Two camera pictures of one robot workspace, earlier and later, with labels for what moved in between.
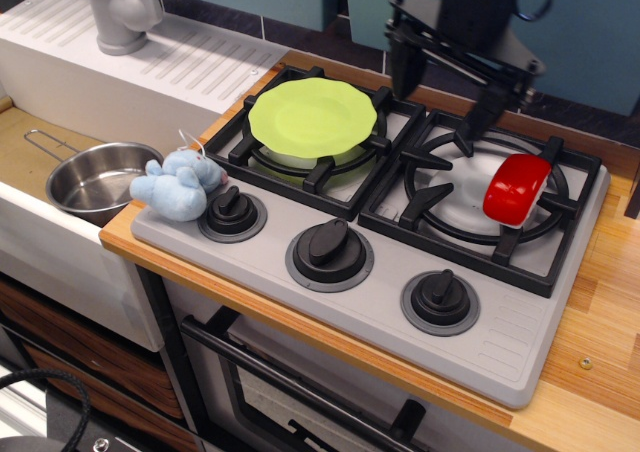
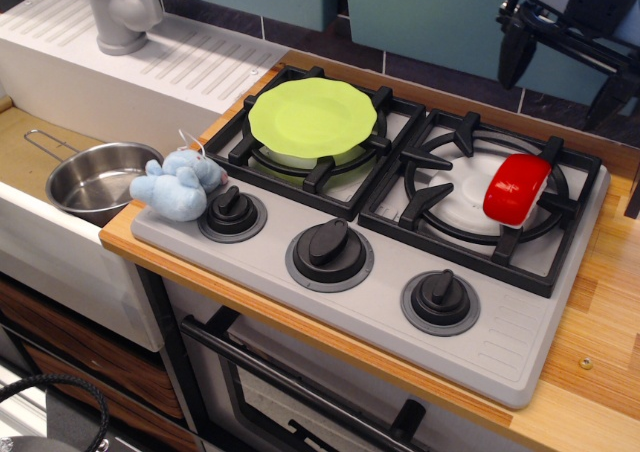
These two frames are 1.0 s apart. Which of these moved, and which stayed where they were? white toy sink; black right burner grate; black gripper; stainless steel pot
Moved: black gripper
Stayed: black right burner grate; white toy sink; stainless steel pot
